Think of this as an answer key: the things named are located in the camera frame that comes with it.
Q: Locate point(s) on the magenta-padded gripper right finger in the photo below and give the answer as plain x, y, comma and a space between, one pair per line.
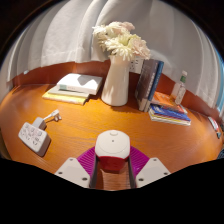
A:
153, 170

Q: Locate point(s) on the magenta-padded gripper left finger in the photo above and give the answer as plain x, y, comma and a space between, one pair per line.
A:
71, 171

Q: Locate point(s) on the red and white charger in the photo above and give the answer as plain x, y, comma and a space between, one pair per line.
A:
112, 145

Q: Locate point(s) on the white power strip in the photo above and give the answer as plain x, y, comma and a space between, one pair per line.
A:
33, 136

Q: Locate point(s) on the white power plug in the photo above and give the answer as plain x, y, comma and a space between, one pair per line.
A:
53, 116

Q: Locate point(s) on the blue flat book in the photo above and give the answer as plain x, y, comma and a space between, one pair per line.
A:
170, 113

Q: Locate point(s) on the orange flat book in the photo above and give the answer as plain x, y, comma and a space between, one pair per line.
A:
163, 99

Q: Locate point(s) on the thin yellow book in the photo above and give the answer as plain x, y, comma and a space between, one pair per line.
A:
63, 99

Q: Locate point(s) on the small black object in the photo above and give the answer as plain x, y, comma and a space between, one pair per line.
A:
218, 135

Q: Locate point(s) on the red booklet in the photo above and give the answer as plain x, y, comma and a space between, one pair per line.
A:
213, 123

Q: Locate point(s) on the thin grey-green book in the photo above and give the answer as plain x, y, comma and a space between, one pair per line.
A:
56, 91

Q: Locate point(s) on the clear plastic bottle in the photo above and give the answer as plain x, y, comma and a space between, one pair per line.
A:
180, 90

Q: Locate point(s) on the dark grey upright book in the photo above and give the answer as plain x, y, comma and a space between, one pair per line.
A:
146, 83

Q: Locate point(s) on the thick white book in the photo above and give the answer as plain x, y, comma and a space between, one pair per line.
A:
78, 82

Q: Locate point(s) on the blue upright book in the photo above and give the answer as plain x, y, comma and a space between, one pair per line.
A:
156, 80

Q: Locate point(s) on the white ceramic vase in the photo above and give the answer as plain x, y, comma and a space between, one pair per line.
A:
115, 86

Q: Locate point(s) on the white flower bouquet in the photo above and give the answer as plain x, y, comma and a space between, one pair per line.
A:
123, 41

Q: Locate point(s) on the white curtain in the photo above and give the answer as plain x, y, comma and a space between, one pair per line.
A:
50, 33

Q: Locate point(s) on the white wall socket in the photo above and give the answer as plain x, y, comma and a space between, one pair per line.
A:
136, 66

